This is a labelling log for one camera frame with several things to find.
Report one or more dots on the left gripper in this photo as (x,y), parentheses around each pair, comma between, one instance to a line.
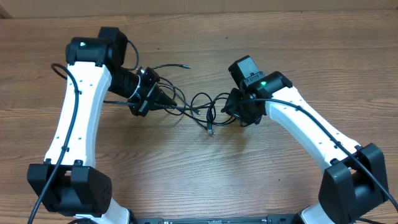
(153,95)

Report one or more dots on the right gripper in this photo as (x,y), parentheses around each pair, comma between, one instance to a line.
(232,109)

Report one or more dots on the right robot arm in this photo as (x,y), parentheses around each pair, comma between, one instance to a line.
(354,176)

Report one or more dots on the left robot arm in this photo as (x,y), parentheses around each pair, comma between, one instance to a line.
(67,181)

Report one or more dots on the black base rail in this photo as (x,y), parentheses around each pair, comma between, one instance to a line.
(214,221)

